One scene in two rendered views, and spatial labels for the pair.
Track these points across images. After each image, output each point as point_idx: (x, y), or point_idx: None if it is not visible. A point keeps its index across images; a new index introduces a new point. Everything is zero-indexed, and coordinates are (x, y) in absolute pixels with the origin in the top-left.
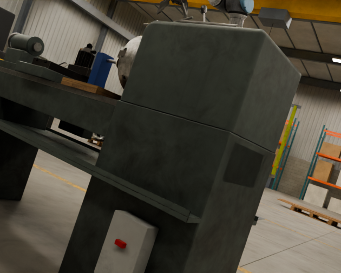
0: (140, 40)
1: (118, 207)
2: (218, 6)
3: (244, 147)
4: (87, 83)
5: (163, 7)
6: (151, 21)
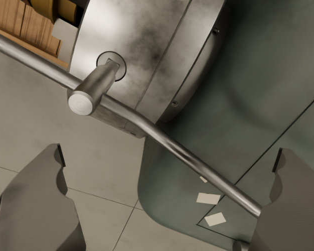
0: (109, 124)
1: None
2: None
3: None
4: (57, 63)
5: (64, 192)
6: (151, 218)
